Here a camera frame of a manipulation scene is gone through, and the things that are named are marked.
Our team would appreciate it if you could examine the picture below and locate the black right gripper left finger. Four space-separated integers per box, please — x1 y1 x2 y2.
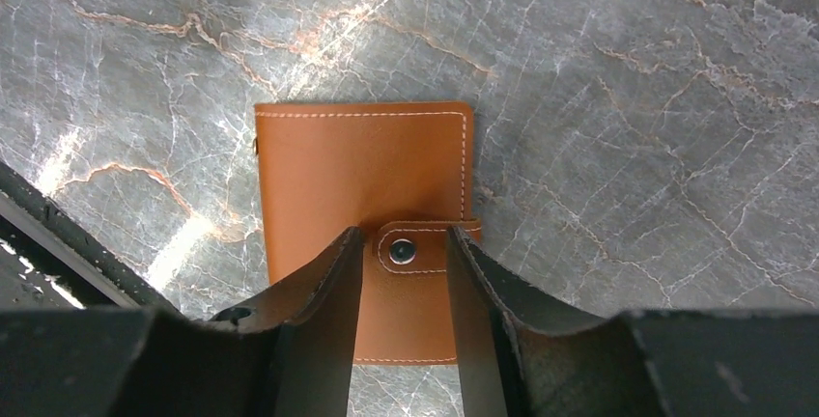
211 227 364 416

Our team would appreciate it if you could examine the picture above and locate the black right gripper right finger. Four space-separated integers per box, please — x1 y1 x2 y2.
445 227 603 416

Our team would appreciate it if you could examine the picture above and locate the brown leather card holder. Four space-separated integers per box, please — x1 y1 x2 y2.
255 101 482 366

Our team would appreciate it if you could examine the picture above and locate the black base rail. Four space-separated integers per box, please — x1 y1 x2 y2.
1 163 179 314

